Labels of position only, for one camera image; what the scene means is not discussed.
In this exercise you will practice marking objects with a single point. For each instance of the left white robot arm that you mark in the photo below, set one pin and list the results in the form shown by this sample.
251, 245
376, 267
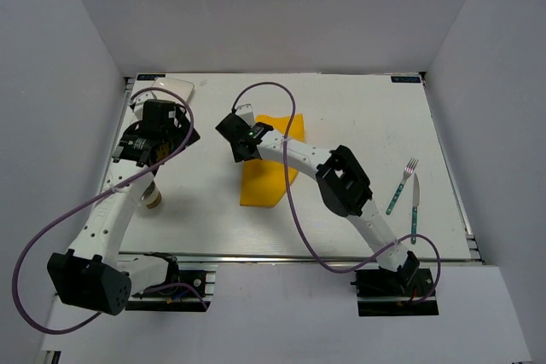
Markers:
89, 275

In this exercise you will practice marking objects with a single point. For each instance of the knife with green handle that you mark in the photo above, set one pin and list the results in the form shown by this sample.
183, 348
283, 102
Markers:
415, 206

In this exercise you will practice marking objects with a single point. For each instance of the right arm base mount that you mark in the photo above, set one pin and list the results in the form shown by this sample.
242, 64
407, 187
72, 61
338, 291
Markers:
381, 296

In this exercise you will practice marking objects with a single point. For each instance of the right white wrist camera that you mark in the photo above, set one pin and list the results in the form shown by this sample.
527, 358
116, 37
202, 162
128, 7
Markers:
245, 112

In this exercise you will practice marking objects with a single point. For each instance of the fork with green handle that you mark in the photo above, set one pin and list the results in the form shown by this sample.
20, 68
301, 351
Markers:
409, 170

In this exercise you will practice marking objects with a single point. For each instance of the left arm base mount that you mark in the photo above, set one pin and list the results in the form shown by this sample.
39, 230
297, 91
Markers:
170, 285

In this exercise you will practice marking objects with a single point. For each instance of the paper cup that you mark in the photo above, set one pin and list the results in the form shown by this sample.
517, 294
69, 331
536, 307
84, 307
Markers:
151, 197

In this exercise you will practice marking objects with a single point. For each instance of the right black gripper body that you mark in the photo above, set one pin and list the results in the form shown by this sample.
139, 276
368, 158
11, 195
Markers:
239, 154

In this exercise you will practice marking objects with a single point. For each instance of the white rectangular plate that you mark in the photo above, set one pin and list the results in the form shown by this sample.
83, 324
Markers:
182, 88

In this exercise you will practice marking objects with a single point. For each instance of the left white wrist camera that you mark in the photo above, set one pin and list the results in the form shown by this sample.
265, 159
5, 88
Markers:
136, 107

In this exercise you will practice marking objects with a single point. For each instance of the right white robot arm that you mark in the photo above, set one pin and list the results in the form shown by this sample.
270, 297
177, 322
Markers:
343, 185

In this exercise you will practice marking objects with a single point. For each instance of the yellow pikachu cloth napkin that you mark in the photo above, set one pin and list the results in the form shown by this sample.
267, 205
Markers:
262, 181

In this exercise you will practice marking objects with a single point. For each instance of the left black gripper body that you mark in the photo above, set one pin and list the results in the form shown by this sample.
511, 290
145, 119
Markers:
170, 134

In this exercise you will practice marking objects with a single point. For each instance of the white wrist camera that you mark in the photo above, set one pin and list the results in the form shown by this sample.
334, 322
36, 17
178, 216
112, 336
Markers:
245, 112
136, 107

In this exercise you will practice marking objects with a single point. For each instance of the left blue table label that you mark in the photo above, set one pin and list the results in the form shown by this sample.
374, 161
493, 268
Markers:
149, 76

